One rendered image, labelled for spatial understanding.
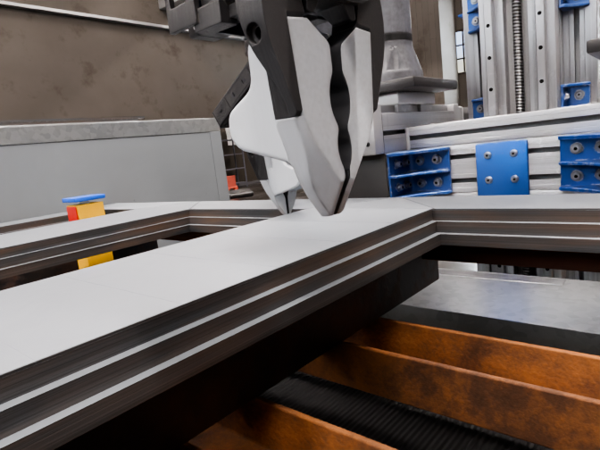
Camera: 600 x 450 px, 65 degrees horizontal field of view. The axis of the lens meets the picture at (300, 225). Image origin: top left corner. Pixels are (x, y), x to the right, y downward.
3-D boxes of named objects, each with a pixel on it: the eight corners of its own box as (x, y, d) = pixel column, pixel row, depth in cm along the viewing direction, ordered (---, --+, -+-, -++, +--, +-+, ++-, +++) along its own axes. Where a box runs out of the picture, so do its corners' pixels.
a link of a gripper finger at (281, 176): (297, 219, 55) (288, 140, 54) (262, 218, 59) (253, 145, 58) (314, 213, 58) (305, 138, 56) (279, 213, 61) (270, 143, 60)
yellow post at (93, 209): (95, 302, 92) (77, 205, 89) (85, 298, 95) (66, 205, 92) (120, 294, 95) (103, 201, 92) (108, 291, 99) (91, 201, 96)
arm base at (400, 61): (374, 93, 112) (370, 50, 110) (435, 82, 102) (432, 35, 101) (339, 92, 100) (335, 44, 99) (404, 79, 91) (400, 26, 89)
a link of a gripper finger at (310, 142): (266, 213, 27) (245, 45, 25) (352, 214, 23) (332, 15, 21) (224, 224, 24) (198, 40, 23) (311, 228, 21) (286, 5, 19)
